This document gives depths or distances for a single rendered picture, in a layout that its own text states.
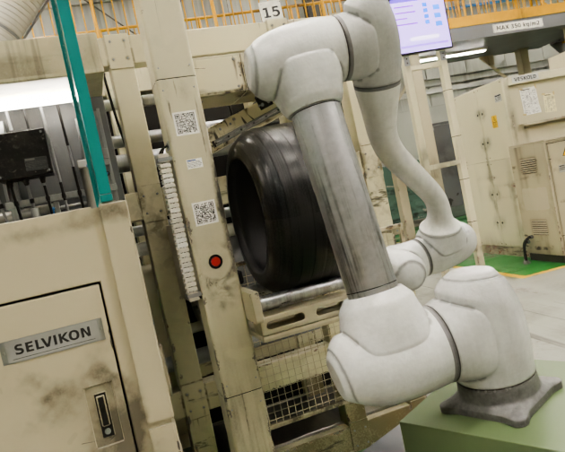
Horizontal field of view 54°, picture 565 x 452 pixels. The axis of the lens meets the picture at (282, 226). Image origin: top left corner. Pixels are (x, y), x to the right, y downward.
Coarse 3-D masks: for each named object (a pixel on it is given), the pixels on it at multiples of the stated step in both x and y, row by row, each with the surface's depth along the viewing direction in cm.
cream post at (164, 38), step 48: (144, 0) 172; (144, 48) 181; (192, 96) 177; (192, 144) 177; (192, 192) 176; (192, 240) 176; (240, 288) 182; (240, 336) 181; (240, 384) 180; (240, 432) 180
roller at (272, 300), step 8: (328, 280) 184; (336, 280) 184; (296, 288) 180; (304, 288) 180; (312, 288) 181; (320, 288) 182; (328, 288) 183; (336, 288) 184; (264, 296) 177; (272, 296) 177; (280, 296) 177; (288, 296) 178; (296, 296) 179; (304, 296) 180; (312, 296) 182; (264, 304) 175; (272, 304) 176; (280, 304) 178
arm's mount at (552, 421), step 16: (544, 368) 120; (560, 368) 118; (448, 384) 124; (432, 400) 119; (560, 400) 106; (416, 416) 114; (432, 416) 112; (448, 416) 111; (464, 416) 109; (544, 416) 102; (560, 416) 100; (416, 432) 111; (432, 432) 108; (448, 432) 106; (464, 432) 103; (480, 432) 102; (496, 432) 101; (512, 432) 99; (528, 432) 98; (544, 432) 97; (560, 432) 96; (416, 448) 112; (432, 448) 109; (448, 448) 106; (464, 448) 104; (480, 448) 101; (496, 448) 99; (512, 448) 97; (528, 448) 94; (544, 448) 92; (560, 448) 91
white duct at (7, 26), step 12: (0, 0) 186; (12, 0) 186; (24, 0) 187; (36, 0) 190; (0, 12) 185; (12, 12) 186; (24, 12) 188; (36, 12) 193; (0, 24) 184; (12, 24) 186; (24, 24) 190; (0, 36) 185; (12, 36) 187
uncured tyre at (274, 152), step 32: (256, 128) 184; (288, 128) 181; (256, 160) 172; (288, 160) 169; (256, 192) 219; (288, 192) 166; (256, 224) 219; (288, 224) 166; (320, 224) 169; (256, 256) 213; (288, 256) 170; (320, 256) 174; (288, 288) 182
